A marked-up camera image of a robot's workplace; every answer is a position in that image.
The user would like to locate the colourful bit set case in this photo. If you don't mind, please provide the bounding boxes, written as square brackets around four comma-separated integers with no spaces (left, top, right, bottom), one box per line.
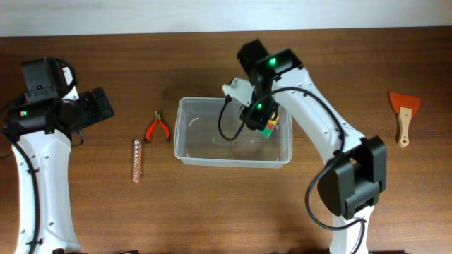
[260,114,279,138]

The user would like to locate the clear plastic container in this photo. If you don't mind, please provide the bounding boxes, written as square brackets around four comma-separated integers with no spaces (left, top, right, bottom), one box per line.
[174,97,293,169]

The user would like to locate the orange scraper wooden handle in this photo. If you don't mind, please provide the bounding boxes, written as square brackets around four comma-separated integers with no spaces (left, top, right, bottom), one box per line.
[388,91,421,148]

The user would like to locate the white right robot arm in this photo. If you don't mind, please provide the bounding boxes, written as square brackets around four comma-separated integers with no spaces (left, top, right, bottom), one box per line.
[227,40,387,253]

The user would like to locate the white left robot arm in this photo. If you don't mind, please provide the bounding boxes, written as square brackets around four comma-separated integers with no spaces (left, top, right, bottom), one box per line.
[1,57,114,253]

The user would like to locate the red-handled pliers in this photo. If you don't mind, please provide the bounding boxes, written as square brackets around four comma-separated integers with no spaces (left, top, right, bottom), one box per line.
[143,109,172,145]

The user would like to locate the orange socket rail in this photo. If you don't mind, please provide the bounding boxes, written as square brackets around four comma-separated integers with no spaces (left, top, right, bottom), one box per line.
[133,140,142,183]

